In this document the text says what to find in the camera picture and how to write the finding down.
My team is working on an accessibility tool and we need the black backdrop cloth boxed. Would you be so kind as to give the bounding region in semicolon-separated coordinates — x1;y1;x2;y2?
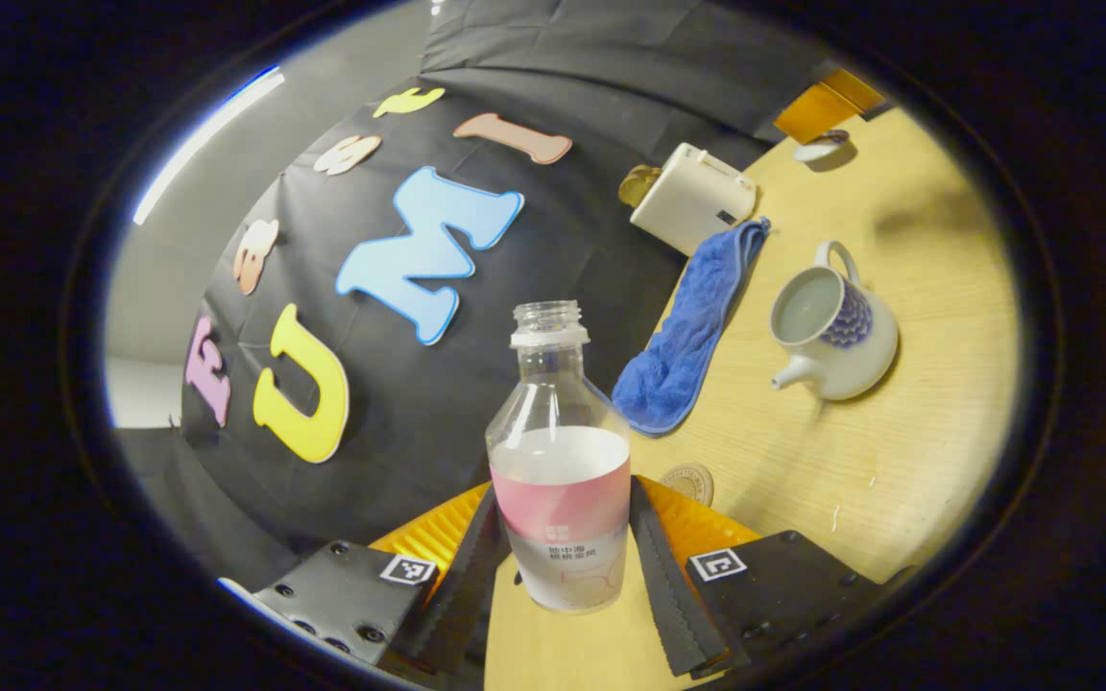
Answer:
111;0;890;596

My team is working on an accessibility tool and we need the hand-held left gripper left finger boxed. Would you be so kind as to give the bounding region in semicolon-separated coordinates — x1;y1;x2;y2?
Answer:
246;483;513;679

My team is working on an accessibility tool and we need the clear water bottle pink label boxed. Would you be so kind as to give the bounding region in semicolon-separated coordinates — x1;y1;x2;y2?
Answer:
486;300;632;613

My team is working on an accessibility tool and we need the blue towel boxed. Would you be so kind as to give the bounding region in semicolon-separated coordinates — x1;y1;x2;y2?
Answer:
611;217;772;438

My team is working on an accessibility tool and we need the white teacup blue pattern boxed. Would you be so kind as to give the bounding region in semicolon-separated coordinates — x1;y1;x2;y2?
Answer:
769;240;900;402

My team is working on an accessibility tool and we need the round wooden coaster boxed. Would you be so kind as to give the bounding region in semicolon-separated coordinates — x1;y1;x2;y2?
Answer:
659;463;715;508

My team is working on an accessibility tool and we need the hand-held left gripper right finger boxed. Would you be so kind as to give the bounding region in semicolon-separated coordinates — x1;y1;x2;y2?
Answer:
630;477;909;680

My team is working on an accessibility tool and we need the white toaster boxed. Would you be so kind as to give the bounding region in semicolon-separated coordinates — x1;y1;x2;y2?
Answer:
630;143;758;257

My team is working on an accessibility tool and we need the toasted bread slice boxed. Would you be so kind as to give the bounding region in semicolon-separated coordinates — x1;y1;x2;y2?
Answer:
618;164;661;208

